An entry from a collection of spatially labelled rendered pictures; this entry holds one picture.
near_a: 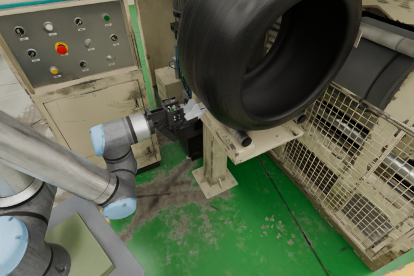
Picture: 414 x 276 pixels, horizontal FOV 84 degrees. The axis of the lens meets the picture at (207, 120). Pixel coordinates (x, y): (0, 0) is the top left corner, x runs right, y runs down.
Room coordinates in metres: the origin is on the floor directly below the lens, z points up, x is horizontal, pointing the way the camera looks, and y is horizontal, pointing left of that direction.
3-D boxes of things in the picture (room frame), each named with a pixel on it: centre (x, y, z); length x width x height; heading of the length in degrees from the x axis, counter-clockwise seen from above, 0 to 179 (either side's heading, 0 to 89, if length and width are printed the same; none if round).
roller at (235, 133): (0.74, -0.07, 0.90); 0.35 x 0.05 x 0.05; 28
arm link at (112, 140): (0.49, 0.29, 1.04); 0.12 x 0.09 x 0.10; 118
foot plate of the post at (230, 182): (1.03, -0.06, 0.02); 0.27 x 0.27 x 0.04; 28
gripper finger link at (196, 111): (0.60, 0.04, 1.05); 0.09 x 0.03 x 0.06; 118
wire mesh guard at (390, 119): (0.76, -0.59, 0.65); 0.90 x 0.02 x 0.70; 28
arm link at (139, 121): (0.53, 0.21, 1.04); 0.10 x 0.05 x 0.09; 28
